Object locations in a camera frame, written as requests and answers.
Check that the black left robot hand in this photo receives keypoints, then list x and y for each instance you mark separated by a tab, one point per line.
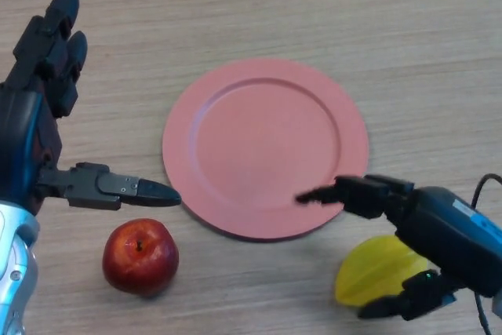
19	139

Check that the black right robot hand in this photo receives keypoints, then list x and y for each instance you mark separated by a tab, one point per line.
447	229

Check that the yellow starfruit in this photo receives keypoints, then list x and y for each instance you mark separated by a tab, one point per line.
368	272

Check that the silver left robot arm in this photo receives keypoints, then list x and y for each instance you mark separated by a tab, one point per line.
13	272

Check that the pink round plate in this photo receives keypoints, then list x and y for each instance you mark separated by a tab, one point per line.
266	150

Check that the red apple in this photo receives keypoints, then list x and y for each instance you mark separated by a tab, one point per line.
139	260

